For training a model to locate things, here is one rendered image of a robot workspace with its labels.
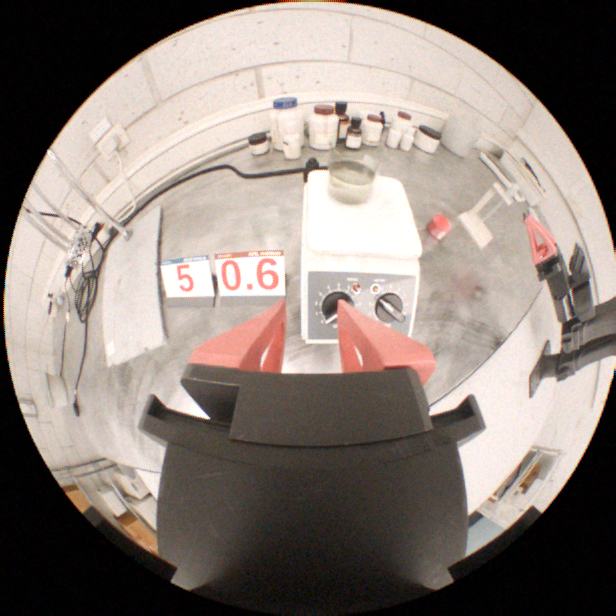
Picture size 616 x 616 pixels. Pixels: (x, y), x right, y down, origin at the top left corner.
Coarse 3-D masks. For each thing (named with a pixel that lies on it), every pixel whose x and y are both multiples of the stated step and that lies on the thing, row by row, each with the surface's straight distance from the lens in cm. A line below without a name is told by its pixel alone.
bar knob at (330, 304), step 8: (328, 296) 20; (336, 296) 20; (344, 296) 20; (328, 304) 20; (336, 304) 21; (352, 304) 19; (328, 312) 20; (336, 312) 19; (328, 320) 19; (336, 320) 21
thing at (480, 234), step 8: (496, 184) 44; (488, 192) 44; (504, 192) 45; (480, 200) 46; (488, 200) 45; (480, 208) 46; (464, 216) 47; (472, 216) 48; (464, 224) 45; (472, 224) 47; (480, 224) 50; (472, 232) 45; (480, 232) 48; (488, 232) 51; (480, 240) 46; (488, 240) 49; (480, 248) 45
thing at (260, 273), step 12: (228, 264) 26; (240, 264) 26; (252, 264) 25; (264, 264) 25; (276, 264) 25; (228, 276) 27; (240, 276) 26; (252, 276) 26; (264, 276) 26; (276, 276) 25; (228, 288) 28; (240, 288) 27; (252, 288) 26; (264, 288) 26; (276, 288) 26
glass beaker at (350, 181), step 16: (336, 144) 21; (352, 144) 22; (368, 144) 22; (384, 144) 20; (336, 160) 19; (352, 160) 17; (368, 160) 18; (336, 176) 20; (352, 176) 19; (368, 176) 19; (336, 192) 21; (352, 192) 20; (368, 192) 21
